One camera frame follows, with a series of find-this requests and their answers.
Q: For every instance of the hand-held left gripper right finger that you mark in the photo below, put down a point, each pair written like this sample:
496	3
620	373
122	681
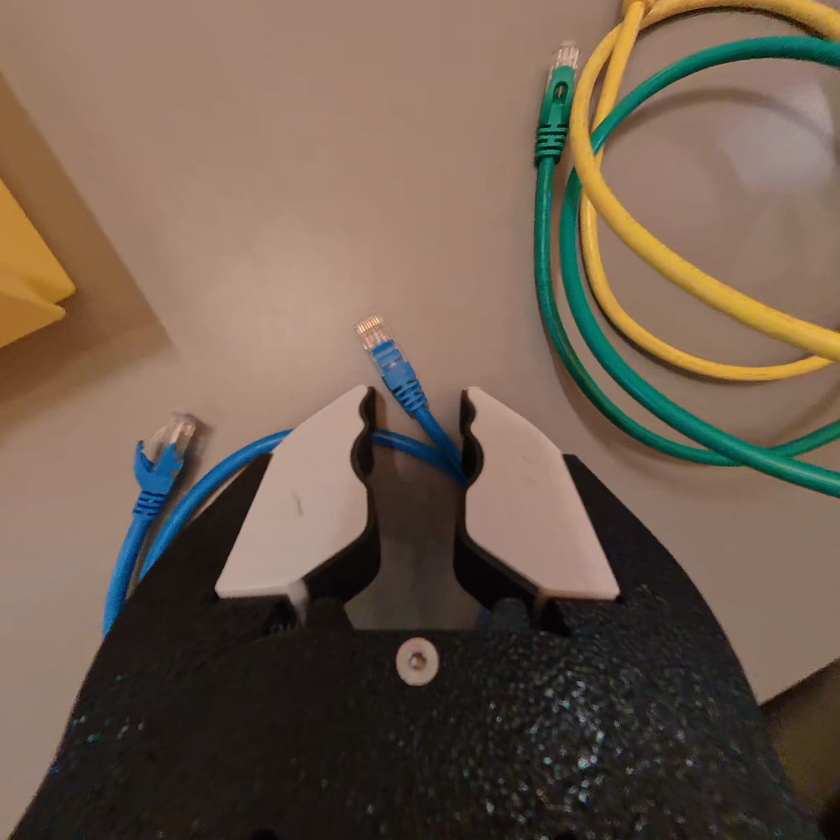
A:
531	512

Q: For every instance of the yellow box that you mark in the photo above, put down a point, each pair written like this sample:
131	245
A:
26	275

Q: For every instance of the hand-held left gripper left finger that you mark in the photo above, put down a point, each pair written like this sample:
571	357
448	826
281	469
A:
295	505

